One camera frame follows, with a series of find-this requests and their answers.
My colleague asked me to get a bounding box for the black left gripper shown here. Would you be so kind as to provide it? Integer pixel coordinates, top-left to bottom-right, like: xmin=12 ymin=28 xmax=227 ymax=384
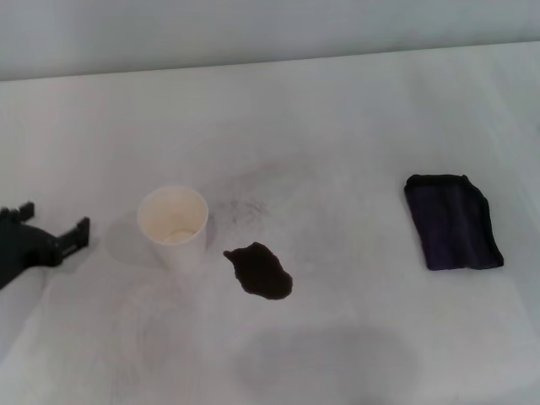
xmin=0 ymin=201 xmax=92 ymax=290

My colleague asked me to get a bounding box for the white paper cup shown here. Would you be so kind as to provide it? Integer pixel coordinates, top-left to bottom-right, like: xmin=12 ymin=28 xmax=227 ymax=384
xmin=136 ymin=185 xmax=210 ymax=272

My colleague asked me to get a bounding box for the purple rag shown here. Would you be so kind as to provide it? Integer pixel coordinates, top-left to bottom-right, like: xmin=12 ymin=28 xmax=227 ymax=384
xmin=403 ymin=173 xmax=506 ymax=273

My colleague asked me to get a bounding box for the black water stain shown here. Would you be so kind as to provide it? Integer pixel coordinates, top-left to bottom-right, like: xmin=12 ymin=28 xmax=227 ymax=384
xmin=223 ymin=241 xmax=294 ymax=302

